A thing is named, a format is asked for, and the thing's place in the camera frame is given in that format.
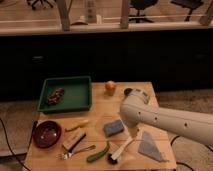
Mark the black office chair left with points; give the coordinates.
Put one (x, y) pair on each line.
(43, 3)

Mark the grey folded cloth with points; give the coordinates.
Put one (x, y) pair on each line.
(149, 148)

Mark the green plastic tray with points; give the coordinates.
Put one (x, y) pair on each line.
(77, 95)

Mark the black office chair right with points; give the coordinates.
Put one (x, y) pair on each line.
(190, 4)

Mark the brown food pile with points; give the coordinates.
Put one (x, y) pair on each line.
(55, 96)

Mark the dark red bowl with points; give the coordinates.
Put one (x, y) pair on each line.
(46, 134)

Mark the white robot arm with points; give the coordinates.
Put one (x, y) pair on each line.
(135, 109)

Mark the blue sponge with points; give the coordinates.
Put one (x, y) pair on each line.
(113, 128)

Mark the dark metal cup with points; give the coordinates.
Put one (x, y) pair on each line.
(127, 91)

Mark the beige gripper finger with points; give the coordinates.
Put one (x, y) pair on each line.
(133, 132)

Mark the orange apple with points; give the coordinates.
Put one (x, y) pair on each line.
(110, 87)

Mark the white dish brush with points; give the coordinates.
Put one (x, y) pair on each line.
(113, 158)

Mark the green cucumber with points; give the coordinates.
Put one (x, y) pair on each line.
(98, 155)

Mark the black office chair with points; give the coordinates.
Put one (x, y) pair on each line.
(43, 3)
(190, 4)
(140, 6)

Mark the yellow banana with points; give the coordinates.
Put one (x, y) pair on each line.
(76, 125)

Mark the wooden block brush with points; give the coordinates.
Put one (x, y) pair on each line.
(72, 140)

